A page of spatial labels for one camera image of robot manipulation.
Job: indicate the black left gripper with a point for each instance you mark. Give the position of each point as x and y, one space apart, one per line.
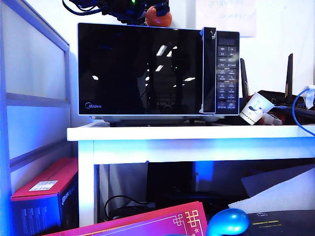
129 17

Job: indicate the orange fruit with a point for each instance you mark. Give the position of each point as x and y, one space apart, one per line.
158 20

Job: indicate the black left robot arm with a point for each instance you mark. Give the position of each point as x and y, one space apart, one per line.
118 6

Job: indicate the black silver Midea microwave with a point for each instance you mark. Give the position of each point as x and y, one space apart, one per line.
227 73

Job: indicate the white table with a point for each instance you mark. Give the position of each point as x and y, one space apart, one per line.
172 133

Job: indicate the white blue paper cup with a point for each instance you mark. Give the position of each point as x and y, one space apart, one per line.
255 107

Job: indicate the black router with antennas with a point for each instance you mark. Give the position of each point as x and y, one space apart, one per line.
283 97

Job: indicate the red snack wrapper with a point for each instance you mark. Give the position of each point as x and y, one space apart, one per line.
271 120

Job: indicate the black computer case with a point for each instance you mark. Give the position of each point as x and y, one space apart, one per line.
169 182

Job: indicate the white tape tag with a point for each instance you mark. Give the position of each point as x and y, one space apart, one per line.
310 97

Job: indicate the red black cardboard box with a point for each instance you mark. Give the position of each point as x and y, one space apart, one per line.
43 176

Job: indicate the magenta box gold pattern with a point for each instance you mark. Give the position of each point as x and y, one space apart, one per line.
147 222

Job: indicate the shiny blue round object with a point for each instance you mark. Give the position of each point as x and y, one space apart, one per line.
228 220

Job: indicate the white foam sheet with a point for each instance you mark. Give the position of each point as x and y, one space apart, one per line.
283 193

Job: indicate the black box printed symbols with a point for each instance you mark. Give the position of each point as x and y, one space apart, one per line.
290 226

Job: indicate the white wall poster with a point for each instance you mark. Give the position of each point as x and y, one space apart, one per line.
226 24

